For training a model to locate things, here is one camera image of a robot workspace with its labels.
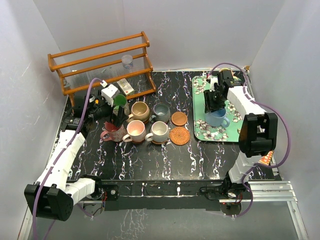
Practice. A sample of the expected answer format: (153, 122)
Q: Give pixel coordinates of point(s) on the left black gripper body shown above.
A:
(102, 110)

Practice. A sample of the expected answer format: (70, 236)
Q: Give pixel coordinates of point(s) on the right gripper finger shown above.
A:
(208, 101)
(218, 105)

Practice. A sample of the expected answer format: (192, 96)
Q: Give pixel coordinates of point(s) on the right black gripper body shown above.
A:
(216, 94)

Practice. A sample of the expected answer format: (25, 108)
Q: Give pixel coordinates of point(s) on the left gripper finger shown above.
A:
(117, 113)
(121, 117)

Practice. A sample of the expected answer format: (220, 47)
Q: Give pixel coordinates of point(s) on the pink halloween mug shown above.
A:
(113, 133)

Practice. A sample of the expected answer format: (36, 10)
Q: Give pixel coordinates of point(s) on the blue mug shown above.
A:
(217, 118)

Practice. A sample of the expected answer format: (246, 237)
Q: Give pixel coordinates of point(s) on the green inside mug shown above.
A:
(121, 101)

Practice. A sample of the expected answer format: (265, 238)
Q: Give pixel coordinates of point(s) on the brown stoneware mug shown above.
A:
(139, 111)

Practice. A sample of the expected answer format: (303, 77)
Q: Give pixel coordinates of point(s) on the pale pink mug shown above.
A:
(136, 132)

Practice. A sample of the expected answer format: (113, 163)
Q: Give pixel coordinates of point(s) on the green floral tray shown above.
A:
(202, 130)

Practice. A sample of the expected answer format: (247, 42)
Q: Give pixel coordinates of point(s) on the light wood coaster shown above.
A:
(179, 118)

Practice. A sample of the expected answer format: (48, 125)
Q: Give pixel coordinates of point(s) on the grey mug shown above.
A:
(160, 113)

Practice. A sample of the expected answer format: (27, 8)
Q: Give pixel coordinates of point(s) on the white cream mug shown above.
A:
(159, 132)

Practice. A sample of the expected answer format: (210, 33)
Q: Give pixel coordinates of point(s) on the woven rattan coaster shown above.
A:
(179, 136)
(159, 143)

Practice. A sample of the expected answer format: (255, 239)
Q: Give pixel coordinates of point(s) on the orange wooden shelf rack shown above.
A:
(77, 67)

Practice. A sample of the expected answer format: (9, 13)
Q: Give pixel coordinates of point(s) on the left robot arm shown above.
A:
(51, 197)

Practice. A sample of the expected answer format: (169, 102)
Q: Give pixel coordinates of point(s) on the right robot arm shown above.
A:
(258, 133)

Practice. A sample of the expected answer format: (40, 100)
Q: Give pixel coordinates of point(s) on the clear plastic cup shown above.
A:
(127, 61)

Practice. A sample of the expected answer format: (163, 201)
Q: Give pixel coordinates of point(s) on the white green small box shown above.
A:
(125, 86)

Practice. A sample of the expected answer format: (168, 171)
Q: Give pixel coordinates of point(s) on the colourful card box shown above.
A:
(266, 159)

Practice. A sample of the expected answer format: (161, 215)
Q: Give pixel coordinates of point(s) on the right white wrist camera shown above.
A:
(212, 80)

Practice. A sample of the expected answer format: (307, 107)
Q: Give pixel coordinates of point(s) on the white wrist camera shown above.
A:
(212, 80)
(109, 92)

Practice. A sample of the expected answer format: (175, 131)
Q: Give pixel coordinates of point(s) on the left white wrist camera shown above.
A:
(109, 92)

